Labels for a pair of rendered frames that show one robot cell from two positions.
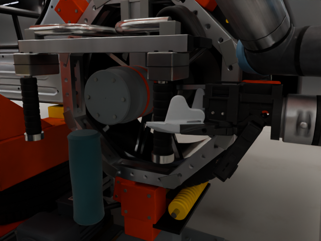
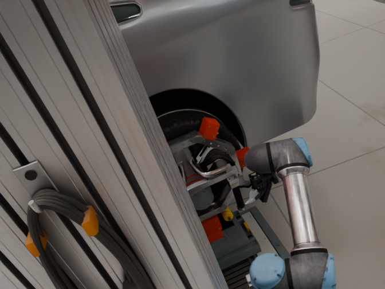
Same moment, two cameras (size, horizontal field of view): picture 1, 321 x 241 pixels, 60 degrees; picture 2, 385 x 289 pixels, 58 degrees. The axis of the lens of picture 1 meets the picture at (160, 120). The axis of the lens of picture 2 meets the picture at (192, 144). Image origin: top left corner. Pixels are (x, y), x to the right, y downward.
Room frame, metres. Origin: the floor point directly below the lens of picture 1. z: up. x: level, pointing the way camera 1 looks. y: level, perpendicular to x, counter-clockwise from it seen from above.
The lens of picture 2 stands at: (-0.55, 0.75, 2.00)
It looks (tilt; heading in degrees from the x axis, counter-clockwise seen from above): 32 degrees down; 330
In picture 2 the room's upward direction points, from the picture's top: 21 degrees counter-clockwise
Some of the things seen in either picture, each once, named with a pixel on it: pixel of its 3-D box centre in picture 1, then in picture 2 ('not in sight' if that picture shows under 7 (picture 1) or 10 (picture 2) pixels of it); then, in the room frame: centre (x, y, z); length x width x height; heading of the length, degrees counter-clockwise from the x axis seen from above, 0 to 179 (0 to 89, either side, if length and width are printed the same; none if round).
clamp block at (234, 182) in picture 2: (169, 65); (231, 178); (0.53, -0.02, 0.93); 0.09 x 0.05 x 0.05; 155
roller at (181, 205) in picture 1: (190, 192); (222, 204); (0.83, -0.10, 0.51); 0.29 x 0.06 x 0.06; 155
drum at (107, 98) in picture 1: (129, 93); (196, 188); (0.73, 0.08, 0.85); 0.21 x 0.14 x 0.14; 155
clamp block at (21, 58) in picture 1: (37, 63); not in sight; (0.67, 0.29, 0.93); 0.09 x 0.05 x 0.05; 155
